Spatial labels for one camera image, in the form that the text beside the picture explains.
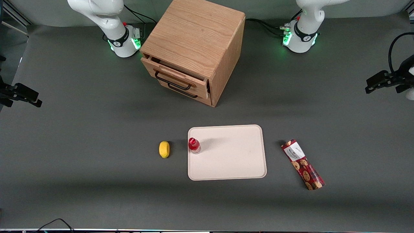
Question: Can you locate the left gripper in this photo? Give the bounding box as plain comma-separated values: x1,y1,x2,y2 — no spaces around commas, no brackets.
365,55,414,101

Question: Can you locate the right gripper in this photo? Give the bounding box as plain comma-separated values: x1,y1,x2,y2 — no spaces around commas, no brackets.
0,75,43,108

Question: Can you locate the red tartan cookie box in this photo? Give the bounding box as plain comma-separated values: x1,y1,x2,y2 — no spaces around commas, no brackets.
280,139,325,191

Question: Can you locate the beige plastic tray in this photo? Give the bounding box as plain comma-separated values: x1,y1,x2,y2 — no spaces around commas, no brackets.
188,125,267,181

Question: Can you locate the yellow round sponge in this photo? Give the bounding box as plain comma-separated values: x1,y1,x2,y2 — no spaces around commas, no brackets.
159,141,170,159

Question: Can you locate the small red capped bottle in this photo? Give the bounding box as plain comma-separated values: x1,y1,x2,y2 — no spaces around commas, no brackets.
188,137,202,154

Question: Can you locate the wooden drawer cabinet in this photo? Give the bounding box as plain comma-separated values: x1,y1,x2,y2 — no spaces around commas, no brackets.
140,0,246,107

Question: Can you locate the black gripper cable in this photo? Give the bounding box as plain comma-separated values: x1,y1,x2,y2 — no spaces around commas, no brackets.
388,32,414,76

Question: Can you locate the aluminium frame rail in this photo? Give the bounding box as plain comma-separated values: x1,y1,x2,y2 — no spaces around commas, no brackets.
3,0,33,27

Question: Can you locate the black cable bundle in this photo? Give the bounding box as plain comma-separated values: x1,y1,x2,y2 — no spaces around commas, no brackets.
245,18,293,38

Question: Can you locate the thin black cable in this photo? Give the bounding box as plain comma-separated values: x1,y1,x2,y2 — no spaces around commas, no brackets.
35,218,75,233

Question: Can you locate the black arm base cable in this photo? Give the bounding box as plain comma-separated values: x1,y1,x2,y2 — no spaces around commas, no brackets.
124,5,158,25

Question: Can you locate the wooden drawer with black handle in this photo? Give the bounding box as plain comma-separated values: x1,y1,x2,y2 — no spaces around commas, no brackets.
156,79,213,107
141,55,209,98

